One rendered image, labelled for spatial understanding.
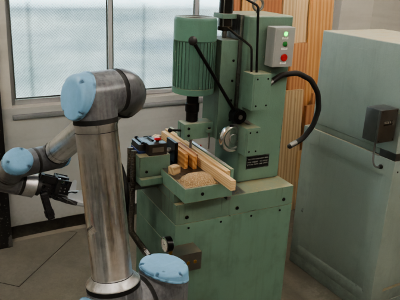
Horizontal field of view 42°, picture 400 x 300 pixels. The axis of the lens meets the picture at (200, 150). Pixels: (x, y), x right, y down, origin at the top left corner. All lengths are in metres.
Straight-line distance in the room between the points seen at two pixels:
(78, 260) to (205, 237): 1.25
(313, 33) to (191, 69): 2.03
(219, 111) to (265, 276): 0.81
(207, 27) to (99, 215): 0.98
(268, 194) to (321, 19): 2.03
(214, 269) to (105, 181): 1.07
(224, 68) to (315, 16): 1.93
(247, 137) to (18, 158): 0.90
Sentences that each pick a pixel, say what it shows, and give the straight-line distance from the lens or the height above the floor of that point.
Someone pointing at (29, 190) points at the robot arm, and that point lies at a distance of 1.95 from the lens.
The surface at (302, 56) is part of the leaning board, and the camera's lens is 3.89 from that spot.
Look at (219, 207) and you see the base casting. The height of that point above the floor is 0.76.
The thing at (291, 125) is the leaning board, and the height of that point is 0.66.
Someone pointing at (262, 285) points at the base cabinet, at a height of 0.31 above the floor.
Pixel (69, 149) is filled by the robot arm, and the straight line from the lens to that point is 1.75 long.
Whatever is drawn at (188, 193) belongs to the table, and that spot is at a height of 0.88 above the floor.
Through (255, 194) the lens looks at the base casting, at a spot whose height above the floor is 0.79.
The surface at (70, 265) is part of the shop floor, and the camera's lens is 3.26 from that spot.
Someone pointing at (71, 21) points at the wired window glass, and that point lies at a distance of 3.35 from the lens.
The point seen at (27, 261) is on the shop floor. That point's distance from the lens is 3.34.
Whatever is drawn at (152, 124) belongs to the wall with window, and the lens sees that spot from 3.59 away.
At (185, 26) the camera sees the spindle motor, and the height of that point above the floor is 1.47.
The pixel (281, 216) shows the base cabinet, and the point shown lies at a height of 0.66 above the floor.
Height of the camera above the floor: 1.69
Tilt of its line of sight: 19 degrees down
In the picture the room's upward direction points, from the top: 3 degrees clockwise
